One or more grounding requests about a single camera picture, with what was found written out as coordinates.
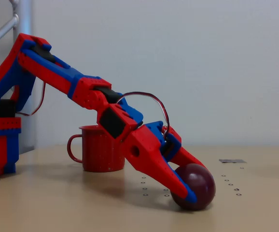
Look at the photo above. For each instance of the dark purple plum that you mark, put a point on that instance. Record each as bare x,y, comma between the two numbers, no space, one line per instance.
199,188

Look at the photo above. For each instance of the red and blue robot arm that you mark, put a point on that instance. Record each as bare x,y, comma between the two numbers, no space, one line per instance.
52,72

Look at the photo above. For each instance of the flat grey metal plate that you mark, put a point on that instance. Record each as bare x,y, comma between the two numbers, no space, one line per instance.
232,161

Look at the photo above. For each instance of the red speckled enamel mug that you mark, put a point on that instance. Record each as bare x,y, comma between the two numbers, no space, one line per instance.
93,154

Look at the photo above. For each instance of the silver metal tube frame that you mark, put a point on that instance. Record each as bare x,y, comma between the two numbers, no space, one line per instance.
24,19

